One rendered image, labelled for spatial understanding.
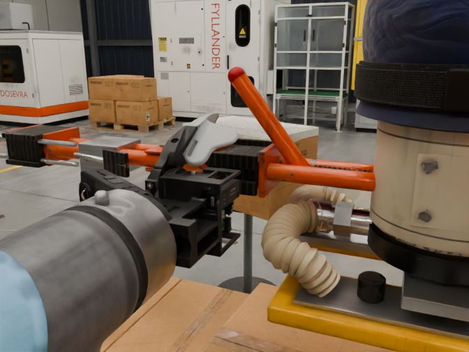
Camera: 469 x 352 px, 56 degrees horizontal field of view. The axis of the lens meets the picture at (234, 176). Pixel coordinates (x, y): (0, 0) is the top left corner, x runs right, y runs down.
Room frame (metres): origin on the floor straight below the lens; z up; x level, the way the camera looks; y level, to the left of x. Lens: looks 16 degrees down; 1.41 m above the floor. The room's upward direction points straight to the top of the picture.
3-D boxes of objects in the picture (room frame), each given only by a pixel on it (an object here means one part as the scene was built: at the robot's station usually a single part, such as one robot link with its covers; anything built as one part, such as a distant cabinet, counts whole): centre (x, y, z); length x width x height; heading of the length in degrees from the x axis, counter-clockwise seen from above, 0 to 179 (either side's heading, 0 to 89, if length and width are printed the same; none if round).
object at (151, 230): (0.31, 0.09, 1.27); 0.09 x 0.05 x 0.10; 68
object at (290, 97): (8.16, -1.40, 0.32); 1.25 x 0.52 x 0.63; 66
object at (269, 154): (0.57, -0.01, 1.26); 0.10 x 0.08 x 0.06; 158
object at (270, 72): (8.44, -0.76, 0.81); 0.58 x 0.12 x 0.42; 156
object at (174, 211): (0.38, 0.05, 1.26); 0.12 x 0.09 x 0.08; 158
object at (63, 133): (0.71, 0.31, 1.26); 0.08 x 0.07 x 0.05; 68
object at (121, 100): (8.19, 1.88, 0.45); 1.21 x 1.03 x 0.91; 66
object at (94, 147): (0.65, 0.19, 1.26); 0.07 x 0.07 x 0.04; 68
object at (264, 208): (2.31, -0.08, 0.82); 0.60 x 0.40 x 0.40; 48
